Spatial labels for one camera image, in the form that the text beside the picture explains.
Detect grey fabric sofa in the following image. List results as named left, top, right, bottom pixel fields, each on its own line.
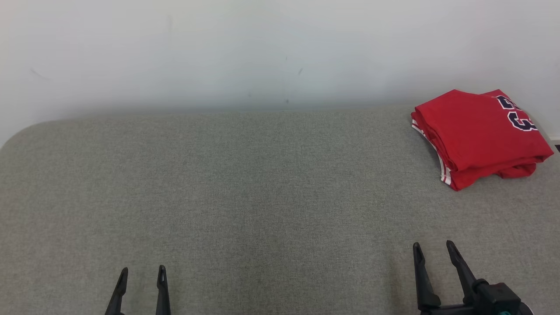
left=0, top=105, right=560, bottom=315

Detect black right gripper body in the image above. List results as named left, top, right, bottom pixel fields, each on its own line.
left=420, top=304, right=482, bottom=315

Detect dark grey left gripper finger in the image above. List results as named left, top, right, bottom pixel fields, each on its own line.
left=156, top=265, right=171, bottom=315
left=105, top=267, right=129, bottom=315

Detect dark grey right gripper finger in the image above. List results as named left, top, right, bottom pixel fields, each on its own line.
left=413, top=242, right=441, bottom=312
left=446, top=240, right=486, bottom=305

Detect red and white jersey shirt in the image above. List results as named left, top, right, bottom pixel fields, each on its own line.
left=410, top=89, right=555, bottom=192

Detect red Bulls shorts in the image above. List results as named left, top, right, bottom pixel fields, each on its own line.
left=497, top=163, right=538, bottom=179

